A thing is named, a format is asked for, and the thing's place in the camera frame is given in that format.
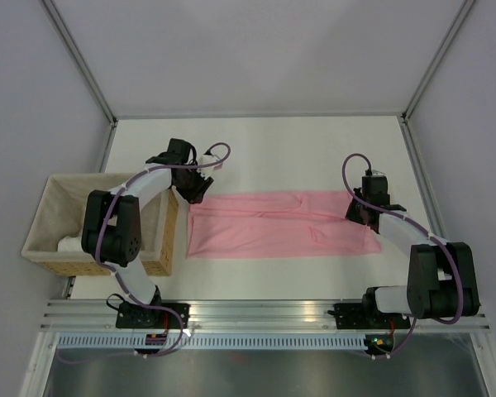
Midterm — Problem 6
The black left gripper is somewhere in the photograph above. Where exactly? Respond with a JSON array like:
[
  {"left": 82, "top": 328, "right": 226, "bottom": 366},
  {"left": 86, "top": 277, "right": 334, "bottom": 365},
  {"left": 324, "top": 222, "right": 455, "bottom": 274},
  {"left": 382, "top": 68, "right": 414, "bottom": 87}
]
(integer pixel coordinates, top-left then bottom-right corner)
[{"left": 174, "top": 163, "right": 213, "bottom": 206}]

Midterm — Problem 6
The pink t shirt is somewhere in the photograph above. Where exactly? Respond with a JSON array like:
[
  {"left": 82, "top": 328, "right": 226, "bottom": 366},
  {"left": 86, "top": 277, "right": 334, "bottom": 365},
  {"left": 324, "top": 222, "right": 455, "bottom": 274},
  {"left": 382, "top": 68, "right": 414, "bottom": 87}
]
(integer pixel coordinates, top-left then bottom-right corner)
[{"left": 187, "top": 191, "right": 382, "bottom": 260}]

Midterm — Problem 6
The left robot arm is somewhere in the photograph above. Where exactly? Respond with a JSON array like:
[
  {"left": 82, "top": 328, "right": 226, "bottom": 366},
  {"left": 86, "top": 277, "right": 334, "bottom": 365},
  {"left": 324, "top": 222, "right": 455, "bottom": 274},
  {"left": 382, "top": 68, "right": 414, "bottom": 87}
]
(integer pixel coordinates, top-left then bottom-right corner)
[{"left": 81, "top": 138, "right": 223, "bottom": 328}]

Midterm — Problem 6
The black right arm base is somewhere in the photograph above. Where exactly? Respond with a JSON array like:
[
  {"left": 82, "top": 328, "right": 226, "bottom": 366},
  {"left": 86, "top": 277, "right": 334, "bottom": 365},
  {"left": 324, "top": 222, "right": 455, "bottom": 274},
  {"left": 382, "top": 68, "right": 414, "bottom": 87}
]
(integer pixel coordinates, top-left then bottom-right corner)
[{"left": 327, "top": 303, "right": 411, "bottom": 331}]

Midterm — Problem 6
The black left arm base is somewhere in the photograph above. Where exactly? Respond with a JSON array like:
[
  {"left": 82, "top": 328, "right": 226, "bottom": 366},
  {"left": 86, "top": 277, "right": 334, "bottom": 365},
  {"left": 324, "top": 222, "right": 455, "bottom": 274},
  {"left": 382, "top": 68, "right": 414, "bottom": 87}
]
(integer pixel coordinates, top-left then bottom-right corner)
[{"left": 106, "top": 294, "right": 190, "bottom": 331}]

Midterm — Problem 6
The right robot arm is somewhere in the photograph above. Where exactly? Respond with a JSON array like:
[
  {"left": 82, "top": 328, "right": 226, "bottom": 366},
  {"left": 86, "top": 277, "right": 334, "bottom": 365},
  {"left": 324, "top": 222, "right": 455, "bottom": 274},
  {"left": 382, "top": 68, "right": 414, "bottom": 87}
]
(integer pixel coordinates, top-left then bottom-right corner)
[{"left": 346, "top": 170, "right": 480, "bottom": 327}]

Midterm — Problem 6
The wicker basket with liner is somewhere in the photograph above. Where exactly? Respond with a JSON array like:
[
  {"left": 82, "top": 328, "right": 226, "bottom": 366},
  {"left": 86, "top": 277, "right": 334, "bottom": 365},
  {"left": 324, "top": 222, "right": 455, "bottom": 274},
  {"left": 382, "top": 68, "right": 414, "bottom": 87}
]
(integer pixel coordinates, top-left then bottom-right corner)
[{"left": 21, "top": 173, "right": 179, "bottom": 276}]

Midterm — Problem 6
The rolled white t shirt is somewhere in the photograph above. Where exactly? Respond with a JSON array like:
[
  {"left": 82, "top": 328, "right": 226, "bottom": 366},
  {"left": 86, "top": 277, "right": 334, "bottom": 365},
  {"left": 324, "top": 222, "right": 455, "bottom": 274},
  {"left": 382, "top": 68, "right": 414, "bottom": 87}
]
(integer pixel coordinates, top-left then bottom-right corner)
[{"left": 57, "top": 236, "right": 83, "bottom": 252}]

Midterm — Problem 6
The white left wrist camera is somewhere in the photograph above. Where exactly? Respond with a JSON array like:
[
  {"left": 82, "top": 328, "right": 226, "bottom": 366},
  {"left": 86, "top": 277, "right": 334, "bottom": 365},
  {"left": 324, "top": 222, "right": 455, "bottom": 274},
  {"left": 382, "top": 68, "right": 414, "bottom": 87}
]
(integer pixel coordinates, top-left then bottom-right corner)
[{"left": 197, "top": 154, "right": 224, "bottom": 179}]

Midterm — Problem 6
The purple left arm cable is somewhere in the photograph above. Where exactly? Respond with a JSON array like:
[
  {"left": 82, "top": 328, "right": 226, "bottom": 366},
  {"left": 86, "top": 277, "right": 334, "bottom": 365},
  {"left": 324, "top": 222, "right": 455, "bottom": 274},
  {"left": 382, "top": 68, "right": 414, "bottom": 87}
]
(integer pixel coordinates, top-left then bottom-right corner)
[{"left": 93, "top": 142, "right": 233, "bottom": 356}]

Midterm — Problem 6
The aluminium frame rail back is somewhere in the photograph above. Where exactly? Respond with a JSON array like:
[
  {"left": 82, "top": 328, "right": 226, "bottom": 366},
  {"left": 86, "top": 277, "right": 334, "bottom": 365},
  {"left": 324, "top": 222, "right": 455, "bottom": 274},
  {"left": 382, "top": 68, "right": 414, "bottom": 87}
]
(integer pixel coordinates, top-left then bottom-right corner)
[{"left": 115, "top": 110, "right": 404, "bottom": 121}]

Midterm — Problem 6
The aluminium mounting rail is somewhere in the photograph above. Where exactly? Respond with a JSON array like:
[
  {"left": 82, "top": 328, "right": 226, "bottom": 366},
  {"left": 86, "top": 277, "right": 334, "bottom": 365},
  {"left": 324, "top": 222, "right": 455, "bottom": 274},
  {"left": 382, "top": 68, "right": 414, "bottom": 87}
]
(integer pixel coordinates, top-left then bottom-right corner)
[{"left": 41, "top": 299, "right": 491, "bottom": 332}]

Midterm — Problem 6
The white slotted cable duct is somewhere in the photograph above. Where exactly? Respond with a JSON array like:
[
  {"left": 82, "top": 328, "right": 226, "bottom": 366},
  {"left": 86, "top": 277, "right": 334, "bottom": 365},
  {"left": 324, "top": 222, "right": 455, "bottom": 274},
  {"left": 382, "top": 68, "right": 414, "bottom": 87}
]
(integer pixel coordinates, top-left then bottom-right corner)
[{"left": 57, "top": 333, "right": 393, "bottom": 349}]

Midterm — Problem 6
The aluminium frame post right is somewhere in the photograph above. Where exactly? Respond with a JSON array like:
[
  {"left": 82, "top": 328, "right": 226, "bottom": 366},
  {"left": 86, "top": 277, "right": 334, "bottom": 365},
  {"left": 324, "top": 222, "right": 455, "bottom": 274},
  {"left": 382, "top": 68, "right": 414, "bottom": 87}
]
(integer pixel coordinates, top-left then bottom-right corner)
[{"left": 399, "top": 0, "right": 477, "bottom": 124}]

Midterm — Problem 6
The aluminium frame post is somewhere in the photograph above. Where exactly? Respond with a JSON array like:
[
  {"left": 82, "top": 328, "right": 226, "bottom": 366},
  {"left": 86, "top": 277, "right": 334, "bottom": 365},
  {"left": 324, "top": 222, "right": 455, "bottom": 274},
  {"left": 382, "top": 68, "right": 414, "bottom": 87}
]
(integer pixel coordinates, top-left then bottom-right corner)
[
  {"left": 39, "top": 0, "right": 117, "bottom": 127},
  {"left": 399, "top": 0, "right": 477, "bottom": 124}
]

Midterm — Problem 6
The aluminium frame post left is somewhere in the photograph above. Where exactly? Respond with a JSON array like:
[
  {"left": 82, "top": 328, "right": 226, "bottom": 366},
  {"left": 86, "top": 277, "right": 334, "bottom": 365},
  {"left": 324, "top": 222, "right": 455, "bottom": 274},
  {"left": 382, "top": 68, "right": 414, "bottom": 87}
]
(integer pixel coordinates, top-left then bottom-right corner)
[{"left": 39, "top": 0, "right": 117, "bottom": 127}]

